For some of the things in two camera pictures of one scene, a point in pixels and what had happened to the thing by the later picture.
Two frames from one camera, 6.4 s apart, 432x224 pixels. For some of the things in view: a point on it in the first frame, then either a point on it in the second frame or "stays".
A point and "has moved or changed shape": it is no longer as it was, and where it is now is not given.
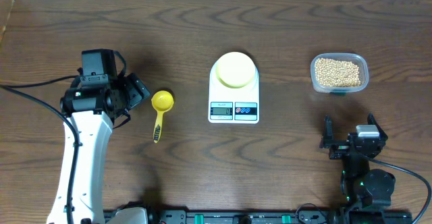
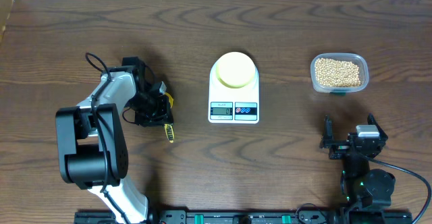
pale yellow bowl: x=235 y=69 stays
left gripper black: x=138 y=90 to x=162 y=115
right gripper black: x=339 y=148 stays
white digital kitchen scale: x=233 y=105 stays
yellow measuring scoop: x=162 y=101 has moved or changed shape
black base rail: x=262 y=216 stays
